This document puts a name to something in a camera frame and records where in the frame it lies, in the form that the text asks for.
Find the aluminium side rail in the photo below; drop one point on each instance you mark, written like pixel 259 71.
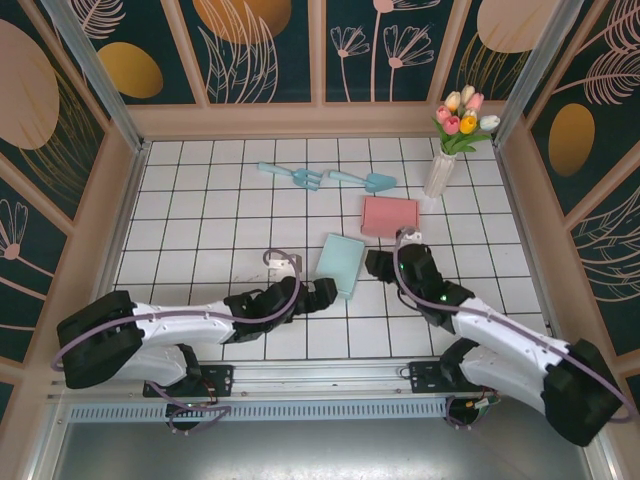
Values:
pixel 111 260
pixel 519 210

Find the white ribbed vase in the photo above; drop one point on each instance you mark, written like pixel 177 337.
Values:
pixel 439 175

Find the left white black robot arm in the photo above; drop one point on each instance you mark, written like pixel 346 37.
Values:
pixel 185 322

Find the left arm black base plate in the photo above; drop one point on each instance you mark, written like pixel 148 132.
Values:
pixel 220 380

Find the aluminium corner post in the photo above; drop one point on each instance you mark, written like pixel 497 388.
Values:
pixel 100 85
pixel 530 70

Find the light blue toy shovel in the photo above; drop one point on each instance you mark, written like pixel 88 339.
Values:
pixel 380 182

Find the artificial tulip bouquet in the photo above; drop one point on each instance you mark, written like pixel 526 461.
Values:
pixel 467 125

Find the pink paper box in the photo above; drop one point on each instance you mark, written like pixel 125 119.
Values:
pixel 390 215

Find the light blue toy rake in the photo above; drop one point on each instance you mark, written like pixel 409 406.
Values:
pixel 302 176

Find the long aluminium mounting rail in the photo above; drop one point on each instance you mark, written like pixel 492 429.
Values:
pixel 320 372

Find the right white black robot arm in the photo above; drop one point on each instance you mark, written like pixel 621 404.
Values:
pixel 505 325

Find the light blue paper box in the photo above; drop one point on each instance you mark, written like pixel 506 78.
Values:
pixel 340 260

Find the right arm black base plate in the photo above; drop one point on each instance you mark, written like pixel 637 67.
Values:
pixel 425 380

